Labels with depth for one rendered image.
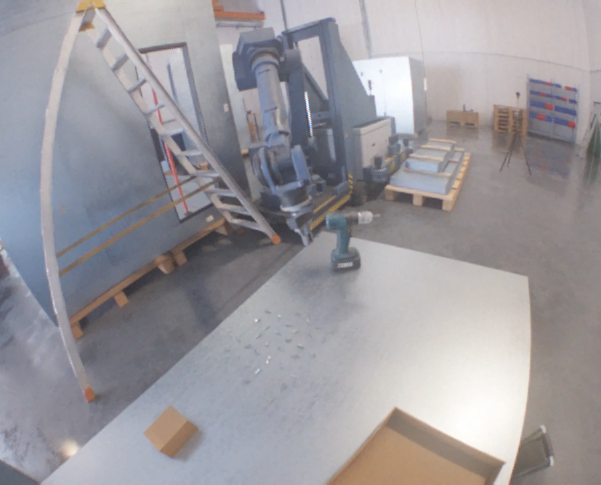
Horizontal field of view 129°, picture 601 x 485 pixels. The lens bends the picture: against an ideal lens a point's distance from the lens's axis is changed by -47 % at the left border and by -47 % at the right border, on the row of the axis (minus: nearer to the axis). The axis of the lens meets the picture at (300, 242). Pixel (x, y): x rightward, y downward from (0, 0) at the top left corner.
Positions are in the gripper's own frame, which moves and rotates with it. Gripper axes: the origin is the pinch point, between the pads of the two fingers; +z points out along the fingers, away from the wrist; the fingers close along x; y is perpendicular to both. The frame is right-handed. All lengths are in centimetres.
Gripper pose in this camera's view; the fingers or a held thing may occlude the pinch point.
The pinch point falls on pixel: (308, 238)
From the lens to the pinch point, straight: 122.2
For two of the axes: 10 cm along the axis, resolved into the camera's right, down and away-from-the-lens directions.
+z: 3.0, 8.6, 4.1
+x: -5.7, 5.0, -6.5
